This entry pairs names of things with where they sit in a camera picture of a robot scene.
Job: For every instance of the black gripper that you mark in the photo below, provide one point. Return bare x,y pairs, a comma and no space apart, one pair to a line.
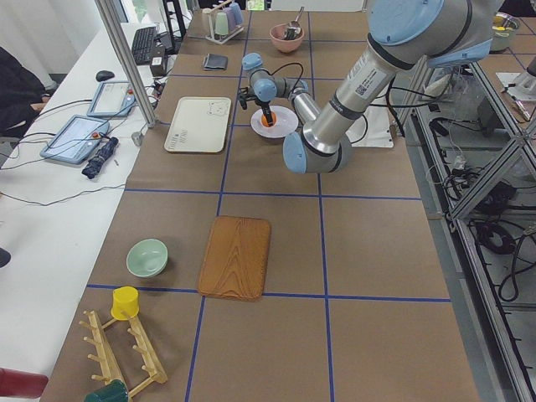
265,107

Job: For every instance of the orange fruit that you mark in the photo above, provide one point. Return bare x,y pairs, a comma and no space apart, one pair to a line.
268,122

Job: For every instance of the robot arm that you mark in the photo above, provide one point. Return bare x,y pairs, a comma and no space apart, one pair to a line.
400,33

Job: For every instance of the cream bear tray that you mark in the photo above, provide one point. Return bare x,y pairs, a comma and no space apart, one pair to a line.
199,125

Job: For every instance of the wooden grain serving tray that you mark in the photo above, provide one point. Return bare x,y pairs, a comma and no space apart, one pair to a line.
236,258

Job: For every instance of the white round plate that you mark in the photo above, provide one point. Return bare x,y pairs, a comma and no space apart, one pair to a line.
285,123

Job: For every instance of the folded grey cloth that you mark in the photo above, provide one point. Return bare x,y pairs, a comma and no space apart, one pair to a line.
215,62

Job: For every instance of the pink bowl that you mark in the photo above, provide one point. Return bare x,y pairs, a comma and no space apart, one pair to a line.
280,40

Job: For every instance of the metal scoop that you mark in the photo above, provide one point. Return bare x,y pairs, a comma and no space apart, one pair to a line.
293,28

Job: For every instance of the green cup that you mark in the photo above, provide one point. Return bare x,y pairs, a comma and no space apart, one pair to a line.
220,25

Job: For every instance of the purple cup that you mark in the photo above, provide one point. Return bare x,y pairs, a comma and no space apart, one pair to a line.
230,18

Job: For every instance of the blue cup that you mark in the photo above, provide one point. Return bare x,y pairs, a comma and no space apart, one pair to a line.
236,13

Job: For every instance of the wooden rack rod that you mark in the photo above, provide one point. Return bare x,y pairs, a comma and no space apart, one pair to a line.
221,4

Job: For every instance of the black keyboard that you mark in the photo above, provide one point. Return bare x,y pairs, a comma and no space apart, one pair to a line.
143,44

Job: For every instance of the far teach pendant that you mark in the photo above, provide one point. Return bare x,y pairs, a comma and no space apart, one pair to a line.
112,99

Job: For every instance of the teach pendant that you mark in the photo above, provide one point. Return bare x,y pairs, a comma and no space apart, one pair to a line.
76,140
112,99

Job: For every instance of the black computer mouse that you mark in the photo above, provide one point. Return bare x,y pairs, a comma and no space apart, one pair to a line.
104,75

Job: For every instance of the folded dark umbrella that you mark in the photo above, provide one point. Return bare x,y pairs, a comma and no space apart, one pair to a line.
96,163

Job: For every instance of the light green bowl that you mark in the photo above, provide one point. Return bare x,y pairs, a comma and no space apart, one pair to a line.
147,258

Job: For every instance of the near teach pendant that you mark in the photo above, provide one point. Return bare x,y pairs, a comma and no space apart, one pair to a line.
76,140

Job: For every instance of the yellow mug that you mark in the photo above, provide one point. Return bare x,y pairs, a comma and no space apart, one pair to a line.
125,303

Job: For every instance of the wooden mug rack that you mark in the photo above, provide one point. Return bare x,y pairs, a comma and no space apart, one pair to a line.
124,353

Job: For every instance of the dark green mug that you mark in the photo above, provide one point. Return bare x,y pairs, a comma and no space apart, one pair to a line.
115,391

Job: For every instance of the red bottle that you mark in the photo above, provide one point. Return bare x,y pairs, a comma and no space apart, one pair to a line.
20,384

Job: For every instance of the white wire cup rack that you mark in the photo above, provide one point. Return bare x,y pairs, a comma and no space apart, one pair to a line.
219,38

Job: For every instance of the aluminium frame post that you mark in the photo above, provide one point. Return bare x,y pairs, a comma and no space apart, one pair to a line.
111,21

